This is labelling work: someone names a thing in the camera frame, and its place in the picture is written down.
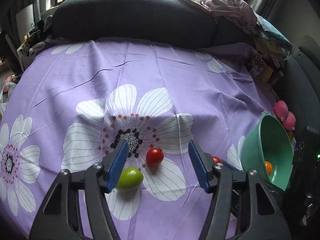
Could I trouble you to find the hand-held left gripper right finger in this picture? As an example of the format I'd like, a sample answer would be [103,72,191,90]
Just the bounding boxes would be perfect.
[188,140,293,240]

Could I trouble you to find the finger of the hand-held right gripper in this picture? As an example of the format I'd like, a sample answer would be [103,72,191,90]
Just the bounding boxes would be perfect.
[221,159,244,173]

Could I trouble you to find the dark clothes heap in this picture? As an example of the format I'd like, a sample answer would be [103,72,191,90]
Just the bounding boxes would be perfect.
[17,16,54,57]

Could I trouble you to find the grey upholstered chair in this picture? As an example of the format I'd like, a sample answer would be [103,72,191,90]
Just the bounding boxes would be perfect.
[281,35,320,135]

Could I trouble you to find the pink plush toy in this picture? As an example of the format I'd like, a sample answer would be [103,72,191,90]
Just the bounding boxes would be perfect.
[274,100,297,131]

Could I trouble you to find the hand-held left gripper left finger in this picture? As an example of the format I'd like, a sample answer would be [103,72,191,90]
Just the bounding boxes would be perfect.
[29,139,129,240]

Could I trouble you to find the small green fruit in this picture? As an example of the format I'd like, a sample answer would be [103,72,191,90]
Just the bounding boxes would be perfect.
[116,167,144,191]

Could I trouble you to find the purple floral bedsheet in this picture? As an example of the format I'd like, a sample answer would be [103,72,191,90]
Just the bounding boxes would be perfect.
[0,37,280,240]

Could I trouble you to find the dark ribbed cushion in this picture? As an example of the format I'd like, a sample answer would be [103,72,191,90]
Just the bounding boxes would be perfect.
[51,0,255,49]

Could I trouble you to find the yellow package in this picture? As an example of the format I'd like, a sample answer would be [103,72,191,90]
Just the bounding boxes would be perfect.
[259,66,273,83]

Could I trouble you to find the green plastic bowl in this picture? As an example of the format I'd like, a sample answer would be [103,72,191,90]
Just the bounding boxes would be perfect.
[241,112,294,191]

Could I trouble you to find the white rectangular panel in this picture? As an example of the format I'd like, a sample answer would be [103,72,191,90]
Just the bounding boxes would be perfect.
[16,4,35,38]

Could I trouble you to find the pile of crumpled clothes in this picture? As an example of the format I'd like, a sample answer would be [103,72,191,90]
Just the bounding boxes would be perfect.
[165,0,293,68]

